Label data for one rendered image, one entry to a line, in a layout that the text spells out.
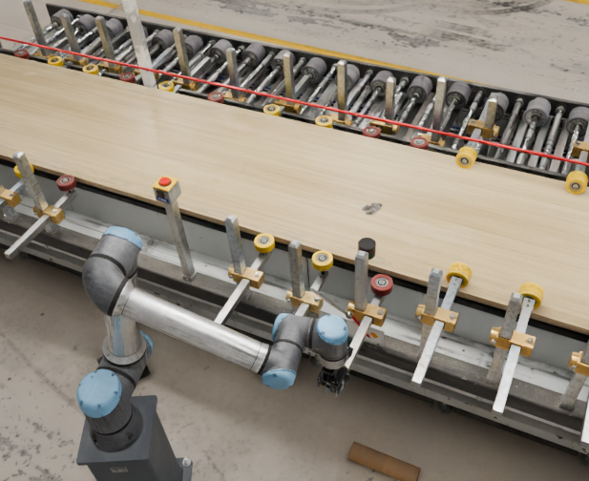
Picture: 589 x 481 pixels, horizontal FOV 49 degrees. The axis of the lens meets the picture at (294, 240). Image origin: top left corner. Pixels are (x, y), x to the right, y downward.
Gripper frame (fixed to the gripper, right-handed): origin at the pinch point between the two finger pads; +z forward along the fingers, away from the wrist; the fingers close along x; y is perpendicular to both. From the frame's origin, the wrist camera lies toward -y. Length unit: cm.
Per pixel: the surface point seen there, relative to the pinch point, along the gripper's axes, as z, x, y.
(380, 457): 75, 12, -17
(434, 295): -24.7, 22.0, -29.9
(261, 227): -7, -55, -52
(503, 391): -13, 50, -11
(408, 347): 12.6, 14.5, -32.8
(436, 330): -13.4, 25.2, -25.1
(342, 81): -23, -55, -139
